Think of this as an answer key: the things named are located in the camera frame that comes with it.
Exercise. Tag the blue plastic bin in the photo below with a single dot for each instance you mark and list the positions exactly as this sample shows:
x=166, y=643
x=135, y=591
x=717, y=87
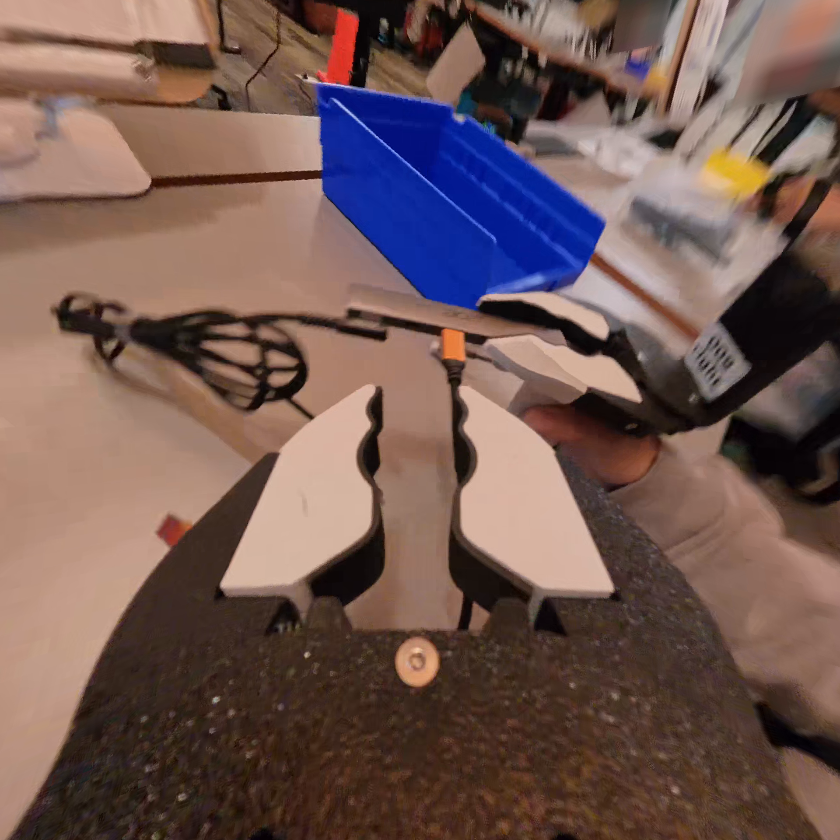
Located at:
x=407, y=197

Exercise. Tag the red table leg bracket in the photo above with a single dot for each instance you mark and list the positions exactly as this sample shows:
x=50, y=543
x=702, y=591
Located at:
x=342, y=46

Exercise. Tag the grey usb hub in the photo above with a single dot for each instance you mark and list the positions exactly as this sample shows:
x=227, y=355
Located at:
x=420, y=313

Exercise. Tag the person's right forearm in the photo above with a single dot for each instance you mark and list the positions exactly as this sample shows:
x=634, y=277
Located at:
x=722, y=558

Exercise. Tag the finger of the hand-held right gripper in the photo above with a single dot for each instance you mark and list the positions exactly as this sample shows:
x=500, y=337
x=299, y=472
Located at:
x=564, y=315
x=571, y=371

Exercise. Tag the person's right hand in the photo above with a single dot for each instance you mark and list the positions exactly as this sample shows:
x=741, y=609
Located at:
x=604, y=446

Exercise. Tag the white stand base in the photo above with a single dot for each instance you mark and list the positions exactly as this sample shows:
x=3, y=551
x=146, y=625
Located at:
x=79, y=157

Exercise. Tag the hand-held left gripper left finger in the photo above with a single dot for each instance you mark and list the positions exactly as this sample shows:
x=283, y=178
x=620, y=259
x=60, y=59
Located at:
x=308, y=505

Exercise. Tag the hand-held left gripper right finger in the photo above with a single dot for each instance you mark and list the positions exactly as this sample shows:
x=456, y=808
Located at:
x=525, y=512

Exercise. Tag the yellow box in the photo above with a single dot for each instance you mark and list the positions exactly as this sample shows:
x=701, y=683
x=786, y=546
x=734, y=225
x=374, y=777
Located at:
x=733, y=172

